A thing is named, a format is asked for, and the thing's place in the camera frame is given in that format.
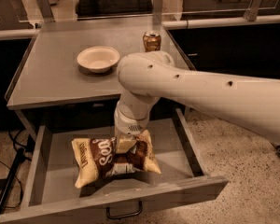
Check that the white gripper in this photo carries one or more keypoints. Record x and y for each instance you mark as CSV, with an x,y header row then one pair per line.
x,y
128,125

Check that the white horizontal rail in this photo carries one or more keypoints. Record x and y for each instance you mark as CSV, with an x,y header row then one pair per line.
x,y
224,20

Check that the black pole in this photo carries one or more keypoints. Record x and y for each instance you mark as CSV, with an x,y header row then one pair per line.
x,y
10,177

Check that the grey open drawer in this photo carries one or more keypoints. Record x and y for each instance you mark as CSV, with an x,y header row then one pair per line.
x,y
51,197

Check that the brown chip bag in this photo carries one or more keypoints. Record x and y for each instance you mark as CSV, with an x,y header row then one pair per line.
x,y
97,158

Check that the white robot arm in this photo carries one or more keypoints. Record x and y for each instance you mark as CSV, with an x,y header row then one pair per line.
x,y
252,103

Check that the black drawer handle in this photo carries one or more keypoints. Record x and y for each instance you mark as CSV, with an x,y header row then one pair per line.
x,y
123,210

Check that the orange soda can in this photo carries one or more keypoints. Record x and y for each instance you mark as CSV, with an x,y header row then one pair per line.
x,y
152,41

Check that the grey counter cabinet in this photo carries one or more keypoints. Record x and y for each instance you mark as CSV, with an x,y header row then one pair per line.
x,y
50,75

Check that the white paper bowl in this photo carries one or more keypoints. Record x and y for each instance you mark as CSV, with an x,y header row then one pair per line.
x,y
98,59

